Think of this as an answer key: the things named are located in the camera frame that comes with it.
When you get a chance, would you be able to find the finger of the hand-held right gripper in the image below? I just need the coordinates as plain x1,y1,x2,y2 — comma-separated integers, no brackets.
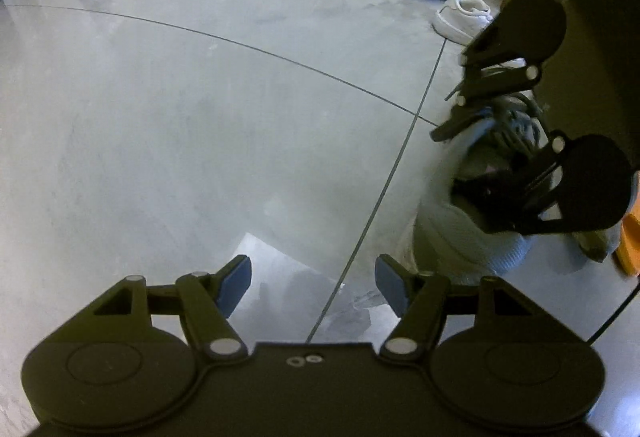
450,131,569,238
430,23,544,143

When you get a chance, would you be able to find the grey mesh sneaker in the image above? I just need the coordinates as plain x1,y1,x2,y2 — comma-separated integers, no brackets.
414,93,623,279

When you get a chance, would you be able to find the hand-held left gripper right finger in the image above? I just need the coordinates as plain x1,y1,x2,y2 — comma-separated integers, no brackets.
374,254,534,363

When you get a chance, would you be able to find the black cable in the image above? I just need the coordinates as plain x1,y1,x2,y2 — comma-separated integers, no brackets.
587,279,640,346

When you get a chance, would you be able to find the white sneaker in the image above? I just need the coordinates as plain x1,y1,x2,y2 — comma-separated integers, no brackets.
432,0,494,44

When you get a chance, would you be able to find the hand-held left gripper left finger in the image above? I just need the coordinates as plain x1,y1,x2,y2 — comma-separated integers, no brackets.
92,254,251,361

